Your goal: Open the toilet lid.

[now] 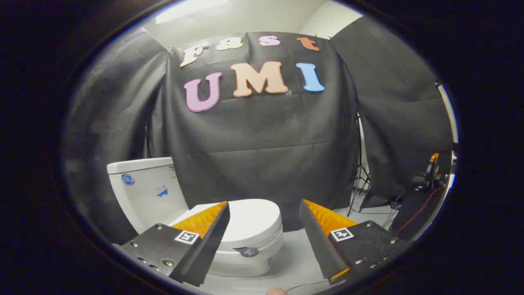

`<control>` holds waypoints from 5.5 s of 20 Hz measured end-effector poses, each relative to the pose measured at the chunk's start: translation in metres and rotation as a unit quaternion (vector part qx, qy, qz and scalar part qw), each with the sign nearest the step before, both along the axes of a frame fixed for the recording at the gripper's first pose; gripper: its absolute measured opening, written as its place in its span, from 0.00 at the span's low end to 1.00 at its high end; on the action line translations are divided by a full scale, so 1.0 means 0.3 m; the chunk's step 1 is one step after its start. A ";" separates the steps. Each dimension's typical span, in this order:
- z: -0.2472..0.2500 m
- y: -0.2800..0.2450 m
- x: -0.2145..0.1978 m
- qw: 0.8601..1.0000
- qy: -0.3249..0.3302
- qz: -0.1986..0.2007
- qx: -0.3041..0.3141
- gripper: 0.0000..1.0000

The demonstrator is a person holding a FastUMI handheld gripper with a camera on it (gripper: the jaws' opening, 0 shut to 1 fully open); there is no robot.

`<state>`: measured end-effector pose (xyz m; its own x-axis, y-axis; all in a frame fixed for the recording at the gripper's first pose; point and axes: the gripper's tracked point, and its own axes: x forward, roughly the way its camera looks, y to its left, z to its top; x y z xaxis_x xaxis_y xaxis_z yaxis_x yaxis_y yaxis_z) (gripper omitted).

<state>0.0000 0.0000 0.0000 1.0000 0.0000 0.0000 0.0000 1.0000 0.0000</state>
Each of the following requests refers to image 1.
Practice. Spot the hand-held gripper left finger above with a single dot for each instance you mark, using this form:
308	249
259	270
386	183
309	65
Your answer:
213	241

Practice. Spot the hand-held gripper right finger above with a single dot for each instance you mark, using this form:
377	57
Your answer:
317	241

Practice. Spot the white toilet lid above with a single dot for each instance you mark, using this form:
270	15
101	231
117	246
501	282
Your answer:
254	219

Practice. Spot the white toilet bowl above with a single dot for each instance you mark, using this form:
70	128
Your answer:
245	268

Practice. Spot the white toilet seat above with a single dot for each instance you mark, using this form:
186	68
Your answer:
270	246

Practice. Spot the black tripod light stand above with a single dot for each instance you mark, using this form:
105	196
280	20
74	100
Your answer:
360	164

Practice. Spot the white tank cover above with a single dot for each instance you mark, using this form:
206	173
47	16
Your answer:
139	164

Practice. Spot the orange and black device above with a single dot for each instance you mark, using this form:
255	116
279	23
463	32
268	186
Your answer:
433	170

